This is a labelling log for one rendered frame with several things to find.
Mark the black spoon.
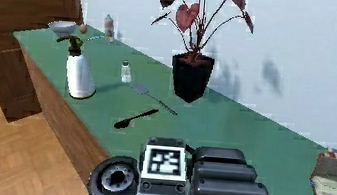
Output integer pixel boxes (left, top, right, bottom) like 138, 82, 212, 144
113, 105, 161, 133

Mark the red leafed plant black pot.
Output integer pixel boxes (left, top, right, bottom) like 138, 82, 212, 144
144, 0, 257, 109

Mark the brown wooden cupboard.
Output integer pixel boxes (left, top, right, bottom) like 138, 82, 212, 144
0, 0, 87, 128

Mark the white bowl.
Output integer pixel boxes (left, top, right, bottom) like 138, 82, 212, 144
47, 19, 79, 40

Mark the grey spatula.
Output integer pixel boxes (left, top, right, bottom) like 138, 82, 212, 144
129, 82, 180, 116

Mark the white spray bottle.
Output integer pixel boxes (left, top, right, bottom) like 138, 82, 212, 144
51, 34, 101, 101

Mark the brown egg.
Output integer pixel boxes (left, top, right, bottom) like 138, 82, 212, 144
78, 23, 89, 35

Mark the green topped wooden counter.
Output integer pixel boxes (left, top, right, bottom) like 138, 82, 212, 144
0, 18, 337, 195

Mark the clear salt shaker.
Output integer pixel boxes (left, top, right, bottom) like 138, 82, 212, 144
120, 60, 134, 85

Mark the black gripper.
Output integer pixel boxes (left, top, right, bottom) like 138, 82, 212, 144
86, 152, 142, 195

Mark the white labelled bottle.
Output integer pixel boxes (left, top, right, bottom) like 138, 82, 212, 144
102, 13, 117, 44

